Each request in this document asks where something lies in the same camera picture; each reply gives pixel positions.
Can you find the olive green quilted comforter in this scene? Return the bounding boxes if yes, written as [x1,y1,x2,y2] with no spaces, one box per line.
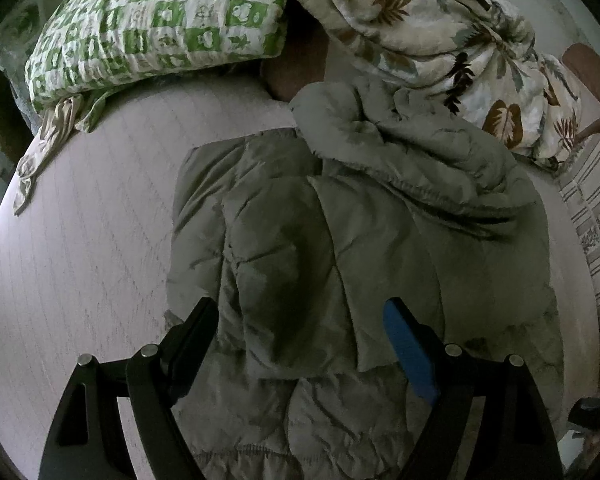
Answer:
[165,80,566,480]

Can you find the grey floral pillow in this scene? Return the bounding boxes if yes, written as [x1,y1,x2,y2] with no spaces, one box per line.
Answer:
[0,0,48,128]

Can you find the beige crumpled cloth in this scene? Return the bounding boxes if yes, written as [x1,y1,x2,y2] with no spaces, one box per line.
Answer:
[12,95,88,217]

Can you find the leaf print blanket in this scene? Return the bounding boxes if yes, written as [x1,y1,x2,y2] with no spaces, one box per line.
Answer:
[252,0,588,171]

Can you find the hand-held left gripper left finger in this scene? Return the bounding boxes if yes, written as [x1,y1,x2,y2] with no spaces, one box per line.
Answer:
[39,296,220,480]

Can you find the striped floral cushion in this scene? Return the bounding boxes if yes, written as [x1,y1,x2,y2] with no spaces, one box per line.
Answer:
[555,132,600,361]

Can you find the green checked pillow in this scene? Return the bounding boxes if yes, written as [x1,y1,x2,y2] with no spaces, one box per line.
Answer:
[25,0,290,113]

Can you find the pink quilted bed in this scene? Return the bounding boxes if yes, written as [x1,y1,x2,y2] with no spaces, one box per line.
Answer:
[0,77,600,480]

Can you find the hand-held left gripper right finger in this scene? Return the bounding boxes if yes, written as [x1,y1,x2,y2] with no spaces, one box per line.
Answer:
[383,296,565,480]

